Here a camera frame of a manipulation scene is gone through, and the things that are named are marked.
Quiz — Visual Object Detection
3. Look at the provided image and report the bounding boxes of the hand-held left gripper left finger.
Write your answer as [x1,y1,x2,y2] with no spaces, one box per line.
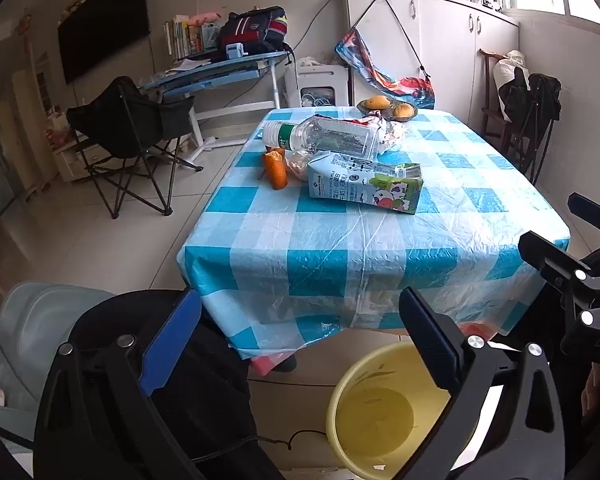
[32,287,206,480]

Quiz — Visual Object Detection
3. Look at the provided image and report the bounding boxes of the colourful printed bag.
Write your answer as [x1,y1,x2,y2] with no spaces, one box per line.
[335,0,437,110]

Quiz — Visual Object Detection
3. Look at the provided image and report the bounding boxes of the white small appliance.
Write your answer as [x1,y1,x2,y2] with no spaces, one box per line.
[284,62,351,108]

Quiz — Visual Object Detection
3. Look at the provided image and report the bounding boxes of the papers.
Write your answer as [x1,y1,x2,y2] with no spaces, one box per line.
[167,57,213,73]

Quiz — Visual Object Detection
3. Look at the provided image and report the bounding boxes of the black cable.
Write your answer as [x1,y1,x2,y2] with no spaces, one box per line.
[190,430,331,466]

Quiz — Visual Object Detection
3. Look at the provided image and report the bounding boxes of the blue glass desk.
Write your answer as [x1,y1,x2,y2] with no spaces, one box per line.
[140,50,296,153]

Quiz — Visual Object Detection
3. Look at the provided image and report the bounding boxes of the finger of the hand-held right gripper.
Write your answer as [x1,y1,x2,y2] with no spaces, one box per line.
[567,192,600,241]
[519,231,600,333]

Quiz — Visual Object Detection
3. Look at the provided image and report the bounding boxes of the yellow plastic bucket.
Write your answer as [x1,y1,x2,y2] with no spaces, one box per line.
[326,342,481,478]

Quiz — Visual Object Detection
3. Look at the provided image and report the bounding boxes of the white drawer unit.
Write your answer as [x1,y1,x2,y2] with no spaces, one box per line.
[50,132,116,183]

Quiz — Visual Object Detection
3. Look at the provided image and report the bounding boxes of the person's right hand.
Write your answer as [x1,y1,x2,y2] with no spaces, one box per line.
[580,366,600,421]

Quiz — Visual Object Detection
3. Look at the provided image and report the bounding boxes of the blue green milk carton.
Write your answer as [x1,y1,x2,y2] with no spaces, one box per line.
[306,150,423,216]

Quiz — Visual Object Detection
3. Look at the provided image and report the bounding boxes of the white cabinet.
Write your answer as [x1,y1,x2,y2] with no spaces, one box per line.
[341,0,521,141]

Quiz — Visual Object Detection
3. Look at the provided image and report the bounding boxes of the red white snack wrapper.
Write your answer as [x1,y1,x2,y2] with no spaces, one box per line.
[325,114,410,155]

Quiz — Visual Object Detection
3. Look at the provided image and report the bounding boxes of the black television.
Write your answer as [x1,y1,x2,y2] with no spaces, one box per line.
[56,0,151,86]

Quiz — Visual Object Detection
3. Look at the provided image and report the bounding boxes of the row of books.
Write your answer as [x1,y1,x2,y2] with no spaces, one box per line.
[162,16,221,60]

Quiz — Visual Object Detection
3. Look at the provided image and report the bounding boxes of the grey green seat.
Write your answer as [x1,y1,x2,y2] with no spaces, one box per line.
[0,281,116,456]

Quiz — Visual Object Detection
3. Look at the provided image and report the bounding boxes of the black folding chair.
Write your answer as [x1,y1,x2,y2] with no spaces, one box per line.
[66,76,205,219]

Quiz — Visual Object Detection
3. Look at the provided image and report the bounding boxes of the clear plastic bottle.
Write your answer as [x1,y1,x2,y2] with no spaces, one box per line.
[262,115,381,160]

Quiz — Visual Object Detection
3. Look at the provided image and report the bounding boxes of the blue checked tablecloth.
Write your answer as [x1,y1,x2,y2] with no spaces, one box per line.
[176,106,572,361]

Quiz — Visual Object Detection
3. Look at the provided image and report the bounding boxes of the chair with black jacket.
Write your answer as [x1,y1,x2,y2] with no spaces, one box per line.
[497,66,563,186]

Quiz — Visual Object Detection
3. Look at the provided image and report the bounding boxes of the white plastic sack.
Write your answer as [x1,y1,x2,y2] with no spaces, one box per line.
[492,50,531,96]

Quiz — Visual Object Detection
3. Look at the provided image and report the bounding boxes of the dark fruit basket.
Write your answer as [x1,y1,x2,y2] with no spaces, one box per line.
[356,97,418,122]

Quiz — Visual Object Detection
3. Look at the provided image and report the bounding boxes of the wooden chair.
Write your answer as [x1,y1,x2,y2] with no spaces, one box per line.
[478,49,511,146]

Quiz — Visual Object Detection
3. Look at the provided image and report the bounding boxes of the person's black trousers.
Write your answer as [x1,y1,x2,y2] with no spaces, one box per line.
[55,287,287,480]

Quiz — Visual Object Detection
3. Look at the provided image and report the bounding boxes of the black red backpack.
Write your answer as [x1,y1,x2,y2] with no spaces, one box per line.
[216,6,288,55]

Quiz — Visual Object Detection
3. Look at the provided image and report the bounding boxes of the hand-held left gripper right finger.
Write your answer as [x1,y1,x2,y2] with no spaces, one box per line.
[392,286,566,480]

